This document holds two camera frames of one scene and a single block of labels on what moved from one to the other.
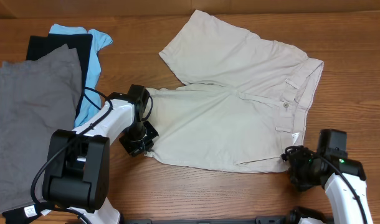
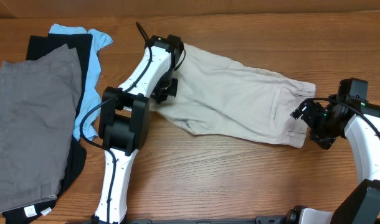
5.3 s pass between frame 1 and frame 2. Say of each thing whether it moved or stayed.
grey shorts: stayed
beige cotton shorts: moved
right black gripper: moved
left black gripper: moved
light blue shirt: stayed
